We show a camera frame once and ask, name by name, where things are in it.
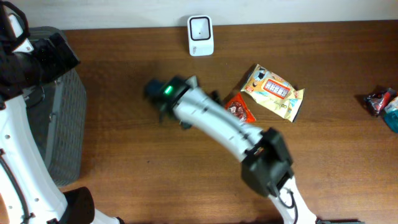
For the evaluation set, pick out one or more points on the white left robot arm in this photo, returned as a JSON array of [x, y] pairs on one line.
[[27, 188]]

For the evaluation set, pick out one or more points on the red snack packet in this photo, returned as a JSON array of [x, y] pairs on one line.
[[239, 109]]

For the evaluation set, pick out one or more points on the yellow snack bag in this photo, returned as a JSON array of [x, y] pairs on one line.
[[273, 92]]

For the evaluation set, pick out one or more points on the grey plastic lattice basket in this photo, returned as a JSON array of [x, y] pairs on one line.
[[56, 112]]

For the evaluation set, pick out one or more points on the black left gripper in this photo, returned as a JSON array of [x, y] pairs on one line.
[[59, 64]]

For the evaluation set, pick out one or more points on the black snack packet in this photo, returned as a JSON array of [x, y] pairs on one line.
[[377, 101]]

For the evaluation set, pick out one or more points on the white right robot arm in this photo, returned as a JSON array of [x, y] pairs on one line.
[[266, 163]]

